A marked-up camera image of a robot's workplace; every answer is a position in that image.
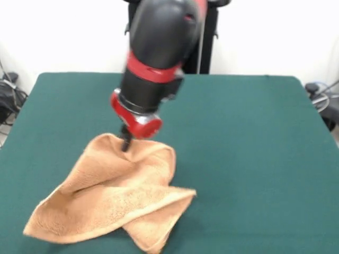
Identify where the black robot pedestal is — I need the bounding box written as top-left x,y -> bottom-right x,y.
123,0 -> 221,75

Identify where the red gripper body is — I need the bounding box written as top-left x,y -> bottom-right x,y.
110,89 -> 163,140

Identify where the black chair base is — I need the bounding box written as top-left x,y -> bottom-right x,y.
0,71 -> 29,126

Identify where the grey chair base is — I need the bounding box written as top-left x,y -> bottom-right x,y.
304,80 -> 339,132

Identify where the tan terry towel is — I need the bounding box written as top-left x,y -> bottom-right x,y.
23,133 -> 197,254

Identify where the dark green table cloth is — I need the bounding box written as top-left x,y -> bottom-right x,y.
0,71 -> 339,254

